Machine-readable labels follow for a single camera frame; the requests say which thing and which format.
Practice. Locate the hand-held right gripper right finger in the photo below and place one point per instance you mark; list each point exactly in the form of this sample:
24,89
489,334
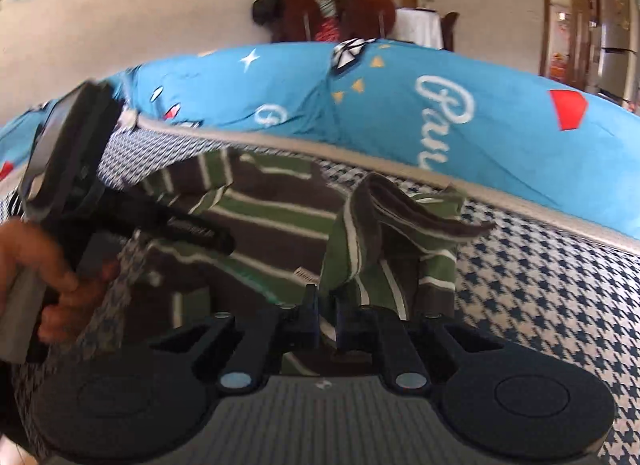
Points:
342,320

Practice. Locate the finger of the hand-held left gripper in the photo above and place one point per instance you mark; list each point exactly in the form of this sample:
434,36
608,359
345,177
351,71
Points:
200,237

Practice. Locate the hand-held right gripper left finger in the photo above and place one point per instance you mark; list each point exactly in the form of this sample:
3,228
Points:
312,317

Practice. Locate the green brown striped t-shirt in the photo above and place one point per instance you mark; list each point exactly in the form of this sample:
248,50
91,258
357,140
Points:
280,215

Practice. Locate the person's left hand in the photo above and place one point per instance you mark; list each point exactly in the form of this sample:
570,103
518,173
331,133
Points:
30,250

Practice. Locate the houndstooth sofa mat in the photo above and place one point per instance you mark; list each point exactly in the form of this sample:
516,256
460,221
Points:
550,295

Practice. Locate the blue printed sofa cover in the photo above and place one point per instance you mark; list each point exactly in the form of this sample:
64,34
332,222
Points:
400,110

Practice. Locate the brown wooden chair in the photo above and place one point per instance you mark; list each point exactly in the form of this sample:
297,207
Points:
297,20
367,10

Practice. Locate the red floral cloth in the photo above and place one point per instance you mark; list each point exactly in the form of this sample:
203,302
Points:
327,30

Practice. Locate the table with white tablecloth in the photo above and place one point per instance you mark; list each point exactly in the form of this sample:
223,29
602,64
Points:
417,27

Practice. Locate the dark wooden chair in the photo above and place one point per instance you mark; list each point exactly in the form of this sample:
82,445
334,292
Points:
450,27

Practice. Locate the silver refrigerator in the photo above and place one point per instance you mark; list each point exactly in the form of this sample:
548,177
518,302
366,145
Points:
620,35

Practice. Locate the wooden doorway frame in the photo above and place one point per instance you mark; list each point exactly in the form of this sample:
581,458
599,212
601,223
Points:
545,20

